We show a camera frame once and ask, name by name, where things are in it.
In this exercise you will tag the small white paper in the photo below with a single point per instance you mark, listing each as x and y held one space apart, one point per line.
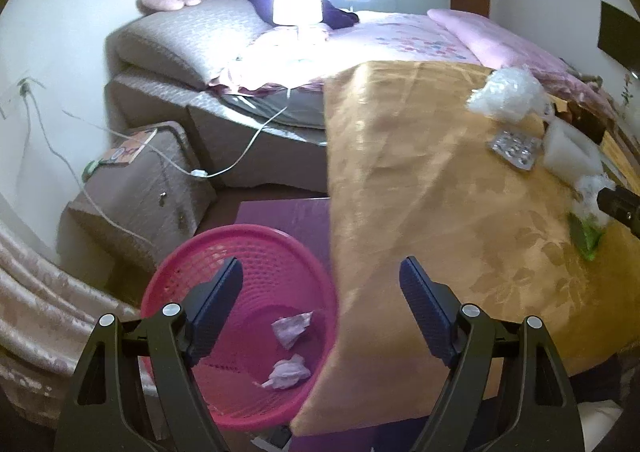
590 184

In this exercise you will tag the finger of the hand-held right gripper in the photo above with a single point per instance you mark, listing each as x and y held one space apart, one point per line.
620 207

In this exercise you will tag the beige patterned curtain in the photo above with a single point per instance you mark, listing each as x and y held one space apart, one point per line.
45 312

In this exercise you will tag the black wall television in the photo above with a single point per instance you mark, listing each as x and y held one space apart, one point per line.
620 29

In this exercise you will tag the white wall socket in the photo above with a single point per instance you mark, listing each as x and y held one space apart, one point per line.
24 87

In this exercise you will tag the grey patterned pillow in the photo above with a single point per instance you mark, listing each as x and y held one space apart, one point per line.
200 36

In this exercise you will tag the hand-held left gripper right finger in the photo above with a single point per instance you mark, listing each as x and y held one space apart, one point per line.
420 302

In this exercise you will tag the gold floral tablecloth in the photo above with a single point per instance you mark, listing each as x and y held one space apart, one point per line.
425 156

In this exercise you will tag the folded pink quilt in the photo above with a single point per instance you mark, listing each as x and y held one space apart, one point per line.
500 46

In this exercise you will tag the small green object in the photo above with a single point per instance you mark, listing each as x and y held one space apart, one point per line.
91 170

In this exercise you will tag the green wrapper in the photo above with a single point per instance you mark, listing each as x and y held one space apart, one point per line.
587 237

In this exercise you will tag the pink plastic mesh basket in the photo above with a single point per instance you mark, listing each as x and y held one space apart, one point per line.
260 252

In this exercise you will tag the clear bubble wrap bag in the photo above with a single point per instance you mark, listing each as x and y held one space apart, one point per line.
507 94

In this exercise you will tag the floral pink bed sheet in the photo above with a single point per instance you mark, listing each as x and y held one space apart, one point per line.
400 39

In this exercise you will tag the crumpled white tissue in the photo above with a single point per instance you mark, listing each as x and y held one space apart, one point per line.
287 372
290 329

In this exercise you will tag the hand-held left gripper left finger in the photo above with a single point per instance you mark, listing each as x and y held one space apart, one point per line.
215 307

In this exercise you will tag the colourful book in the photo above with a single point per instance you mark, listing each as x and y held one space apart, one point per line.
131 147

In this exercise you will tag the beige upholstered nightstand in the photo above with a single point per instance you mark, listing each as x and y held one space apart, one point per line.
140 197

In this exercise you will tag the silver blister pack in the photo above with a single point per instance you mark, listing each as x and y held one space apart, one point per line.
515 149

